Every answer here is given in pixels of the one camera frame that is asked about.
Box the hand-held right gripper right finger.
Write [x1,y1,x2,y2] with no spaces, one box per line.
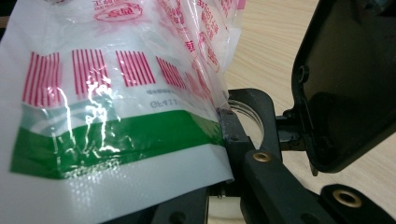
[216,106,339,224]

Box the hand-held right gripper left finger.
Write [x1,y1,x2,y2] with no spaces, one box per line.
[101,186,210,224]

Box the white plastic bag red print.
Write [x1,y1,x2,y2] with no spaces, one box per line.
[0,0,248,224]

